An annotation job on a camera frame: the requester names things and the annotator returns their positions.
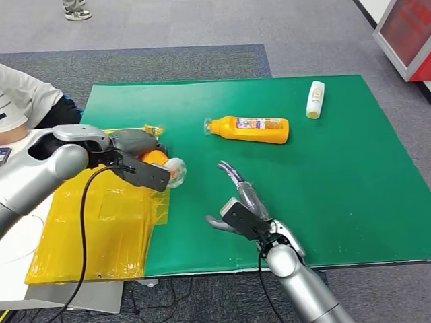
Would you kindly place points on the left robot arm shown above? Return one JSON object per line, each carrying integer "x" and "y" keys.
{"x": 33, "y": 178}

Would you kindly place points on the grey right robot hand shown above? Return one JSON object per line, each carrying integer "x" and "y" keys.
{"x": 250, "y": 198}

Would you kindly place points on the white desk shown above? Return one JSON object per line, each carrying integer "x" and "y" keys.
{"x": 16, "y": 254}

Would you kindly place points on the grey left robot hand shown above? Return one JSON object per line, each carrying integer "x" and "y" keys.
{"x": 134, "y": 141}

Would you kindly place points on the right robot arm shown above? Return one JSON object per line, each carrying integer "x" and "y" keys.
{"x": 303, "y": 290}

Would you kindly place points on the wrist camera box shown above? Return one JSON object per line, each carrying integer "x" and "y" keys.
{"x": 245, "y": 220}
{"x": 148, "y": 176}

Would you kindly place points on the black flat device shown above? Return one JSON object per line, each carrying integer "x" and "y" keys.
{"x": 3, "y": 156}

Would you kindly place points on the standing person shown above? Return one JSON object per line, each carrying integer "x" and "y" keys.
{"x": 77, "y": 13}

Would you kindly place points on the orange bottle with clear cap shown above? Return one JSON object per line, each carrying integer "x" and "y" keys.
{"x": 252, "y": 131}
{"x": 158, "y": 158}

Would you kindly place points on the small white bottle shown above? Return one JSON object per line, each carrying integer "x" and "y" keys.
{"x": 315, "y": 100}

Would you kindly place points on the yellow taped cardboard sheet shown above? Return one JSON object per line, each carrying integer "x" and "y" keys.
{"x": 101, "y": 232}

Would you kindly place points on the seated person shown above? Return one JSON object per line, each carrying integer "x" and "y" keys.
{"x": 23, "y": 96}

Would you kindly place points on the red and white sign cabinet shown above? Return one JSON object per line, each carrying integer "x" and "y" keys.
{"x": 404, "y": 31}

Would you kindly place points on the green table mat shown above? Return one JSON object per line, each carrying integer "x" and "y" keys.
{"x": 337, "y": 187}

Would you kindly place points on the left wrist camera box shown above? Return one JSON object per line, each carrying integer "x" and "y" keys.
{"x": 148, "y": 176}

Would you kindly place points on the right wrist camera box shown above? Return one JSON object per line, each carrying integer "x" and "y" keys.
{"x": 245, "y": 220}

